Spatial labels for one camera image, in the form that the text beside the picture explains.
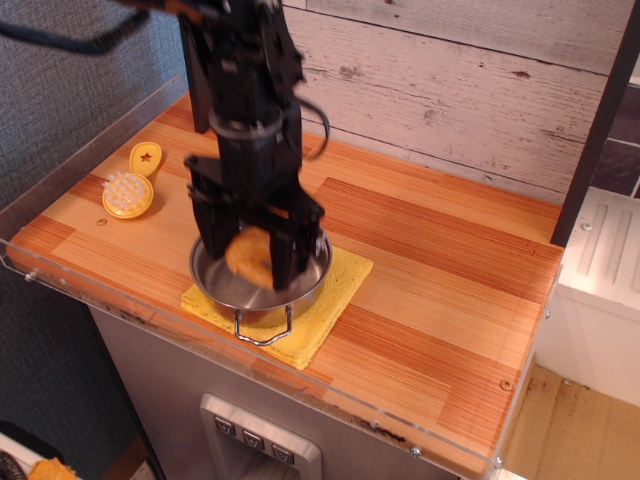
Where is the dark vertical post left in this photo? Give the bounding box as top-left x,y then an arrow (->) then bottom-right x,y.
179,16 -> 211,134

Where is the dark vertical post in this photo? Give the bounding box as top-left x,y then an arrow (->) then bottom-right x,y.
179,16 -> 211,134
550,1 -> 639,247

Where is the dark vertical post right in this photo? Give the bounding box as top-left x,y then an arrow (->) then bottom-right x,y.
550,1 -> 639,247

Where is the grey toy fridge cabinet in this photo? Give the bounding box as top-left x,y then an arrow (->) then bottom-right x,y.
88,305 -> 501,480

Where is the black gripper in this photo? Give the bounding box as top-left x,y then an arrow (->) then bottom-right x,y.
185,114 -> 324,291

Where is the yellow folded cloth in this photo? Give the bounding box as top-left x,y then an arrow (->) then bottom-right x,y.
180,245 -> 373,371

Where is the white toy appliance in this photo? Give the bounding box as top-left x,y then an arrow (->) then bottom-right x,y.
534,188 -> 639,405

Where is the orange toy chicken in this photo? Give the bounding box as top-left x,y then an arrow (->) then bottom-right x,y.
225,226 -> 273,289

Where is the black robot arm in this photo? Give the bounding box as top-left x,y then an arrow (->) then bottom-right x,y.
130,1 -> 324,290

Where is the silver dispenser panel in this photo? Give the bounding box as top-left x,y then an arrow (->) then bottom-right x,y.
199,393 -> 323,479

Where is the stainless steel pot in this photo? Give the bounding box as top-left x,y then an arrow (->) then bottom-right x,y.
190,232 -> 333,347

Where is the yellow scrub brush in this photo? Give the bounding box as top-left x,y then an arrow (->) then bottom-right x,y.
102,141 -> 163,220

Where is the orange toy piece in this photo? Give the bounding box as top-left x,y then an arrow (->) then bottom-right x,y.
27,458 -> 78,480

